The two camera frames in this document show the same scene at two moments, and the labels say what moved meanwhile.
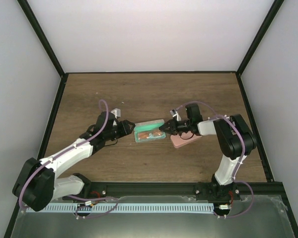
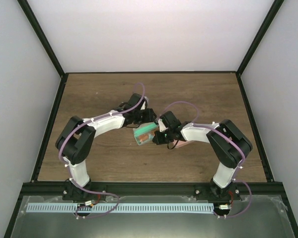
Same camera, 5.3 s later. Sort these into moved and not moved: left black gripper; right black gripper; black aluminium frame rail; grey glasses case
Moved: left black gripper; right black gripper
Not moved: grey glasses case; black aluminium frame rail
